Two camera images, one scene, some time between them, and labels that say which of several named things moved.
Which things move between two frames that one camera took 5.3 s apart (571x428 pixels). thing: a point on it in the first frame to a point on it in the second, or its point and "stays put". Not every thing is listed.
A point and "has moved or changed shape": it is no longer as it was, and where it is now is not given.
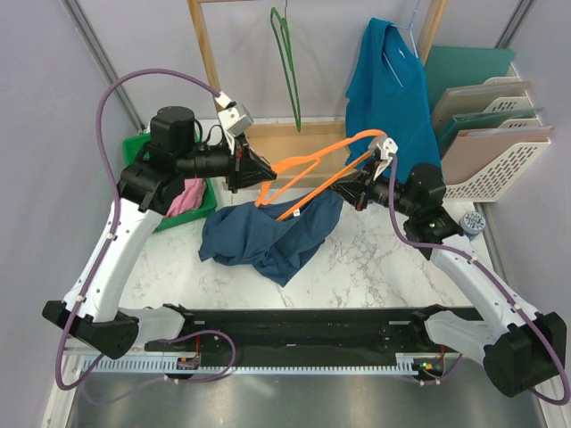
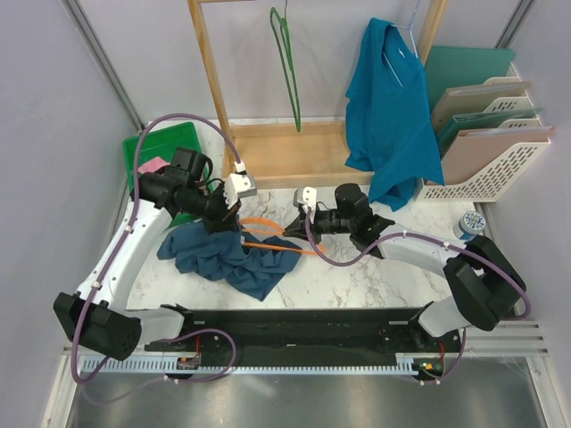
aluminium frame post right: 515,24 stays put
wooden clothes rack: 271,142 stays put
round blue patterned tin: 472,224 stays put
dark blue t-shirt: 252,235 has moved or changed shape
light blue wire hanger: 414,43 stays put
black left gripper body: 215,161 to 211,206
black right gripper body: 369,190 to 330,222
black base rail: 300,332 stays put
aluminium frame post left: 103,60 stays put
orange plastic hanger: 313,160 to 275,232
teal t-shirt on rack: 390,105 stays put
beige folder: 465,101 stays put
